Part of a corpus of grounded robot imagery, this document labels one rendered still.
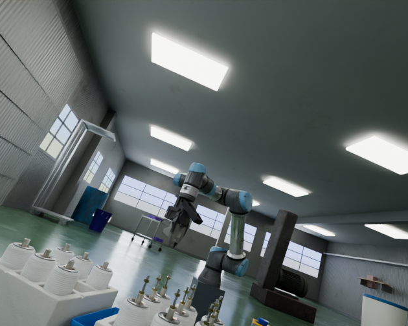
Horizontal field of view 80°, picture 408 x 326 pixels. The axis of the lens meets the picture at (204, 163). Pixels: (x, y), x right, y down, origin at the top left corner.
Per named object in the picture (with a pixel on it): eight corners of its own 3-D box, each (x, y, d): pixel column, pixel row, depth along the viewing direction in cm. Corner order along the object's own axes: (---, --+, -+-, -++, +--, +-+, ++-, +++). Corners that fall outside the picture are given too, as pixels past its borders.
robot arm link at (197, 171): (211, 170, 111) (202, 162, 105) (203, 193, 108) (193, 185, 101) (197, 168, 116) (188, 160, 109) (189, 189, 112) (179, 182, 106)
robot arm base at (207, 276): (195, 277, 162) (201, 261, 165) (216, 284, 164) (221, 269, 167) (200, 281, 148) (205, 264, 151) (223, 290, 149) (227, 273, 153)
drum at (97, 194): (74, 218, 696) (90, 187, 727) (96, 226, 703) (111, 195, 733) (66, 217, 636) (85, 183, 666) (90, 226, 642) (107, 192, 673)
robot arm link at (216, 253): (210, 265, 167) (216, 246, 171) (227, 272, 159) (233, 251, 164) (201, 262, 158) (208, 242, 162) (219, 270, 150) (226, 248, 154)
